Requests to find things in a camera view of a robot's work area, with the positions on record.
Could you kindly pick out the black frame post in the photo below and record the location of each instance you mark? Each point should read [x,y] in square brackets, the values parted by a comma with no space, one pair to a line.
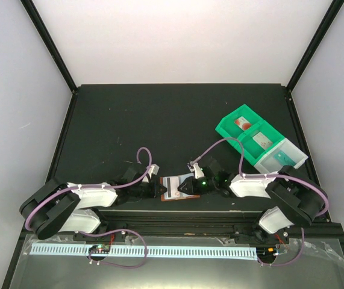
[44,34]
[315,41]

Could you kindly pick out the green bin far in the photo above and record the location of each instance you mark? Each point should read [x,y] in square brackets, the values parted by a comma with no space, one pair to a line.
[227,128]

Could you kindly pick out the brown leather card holder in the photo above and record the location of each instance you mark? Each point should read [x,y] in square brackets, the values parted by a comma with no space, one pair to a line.
[183,178]

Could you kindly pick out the white card with magnetic stripe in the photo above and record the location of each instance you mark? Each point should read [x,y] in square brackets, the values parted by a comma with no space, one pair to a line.
[172,183]

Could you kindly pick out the small circuit board right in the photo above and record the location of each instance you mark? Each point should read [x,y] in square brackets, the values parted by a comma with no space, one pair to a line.
[271,251]

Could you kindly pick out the white card in bin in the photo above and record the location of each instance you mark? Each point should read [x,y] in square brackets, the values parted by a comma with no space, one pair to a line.
[262,141]

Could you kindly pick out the small circuit board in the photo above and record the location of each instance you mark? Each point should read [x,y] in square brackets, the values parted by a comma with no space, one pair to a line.
[271,251]
[100,249]

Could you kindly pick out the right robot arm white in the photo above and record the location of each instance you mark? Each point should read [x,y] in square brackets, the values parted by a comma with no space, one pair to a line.
[297,201]

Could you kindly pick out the white slotted cable duct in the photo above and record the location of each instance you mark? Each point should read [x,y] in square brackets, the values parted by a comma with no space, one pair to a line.
[243,253]

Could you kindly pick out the black frame post left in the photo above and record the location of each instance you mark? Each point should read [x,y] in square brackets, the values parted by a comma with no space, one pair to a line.
[44,34]

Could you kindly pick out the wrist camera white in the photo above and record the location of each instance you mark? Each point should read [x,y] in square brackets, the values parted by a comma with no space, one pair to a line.
[195,169]
[153,170]

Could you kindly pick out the red dotted card in bin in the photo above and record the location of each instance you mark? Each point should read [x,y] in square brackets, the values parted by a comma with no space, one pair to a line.
[242,123]

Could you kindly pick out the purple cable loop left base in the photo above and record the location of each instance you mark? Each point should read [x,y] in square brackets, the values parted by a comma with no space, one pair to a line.
[143,251]

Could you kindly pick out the green bin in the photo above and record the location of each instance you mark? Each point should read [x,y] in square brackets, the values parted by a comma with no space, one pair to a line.
[227,128]
[252,151]

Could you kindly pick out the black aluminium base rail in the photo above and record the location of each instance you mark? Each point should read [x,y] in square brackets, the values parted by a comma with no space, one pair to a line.
[183,223]

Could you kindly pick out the black frame post right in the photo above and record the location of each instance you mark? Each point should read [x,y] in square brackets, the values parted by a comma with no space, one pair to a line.
[315,41]

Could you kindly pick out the white translucent bin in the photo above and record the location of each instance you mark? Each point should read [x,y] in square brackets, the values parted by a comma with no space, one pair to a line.
[268,164]

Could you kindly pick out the small circuit board left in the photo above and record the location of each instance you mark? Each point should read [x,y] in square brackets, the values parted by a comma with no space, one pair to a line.
[100,249]

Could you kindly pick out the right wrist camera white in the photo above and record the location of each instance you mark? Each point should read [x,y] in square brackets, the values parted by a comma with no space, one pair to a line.
[195,169]

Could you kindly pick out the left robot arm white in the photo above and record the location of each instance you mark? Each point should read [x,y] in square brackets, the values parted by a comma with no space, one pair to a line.
[61,206]

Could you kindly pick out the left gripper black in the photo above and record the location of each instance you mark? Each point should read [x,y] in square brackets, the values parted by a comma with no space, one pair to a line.
[152,193]

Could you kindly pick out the green bin middle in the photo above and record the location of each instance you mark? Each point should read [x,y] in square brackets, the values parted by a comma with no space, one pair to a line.
[252,151]

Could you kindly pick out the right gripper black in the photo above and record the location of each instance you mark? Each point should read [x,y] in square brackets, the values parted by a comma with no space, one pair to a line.
[190,185]

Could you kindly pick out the teal card in bin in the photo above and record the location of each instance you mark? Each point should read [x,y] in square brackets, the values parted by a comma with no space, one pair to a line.
[284,159]

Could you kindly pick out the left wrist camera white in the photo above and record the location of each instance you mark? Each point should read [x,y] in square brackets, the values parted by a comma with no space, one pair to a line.
[153,170]

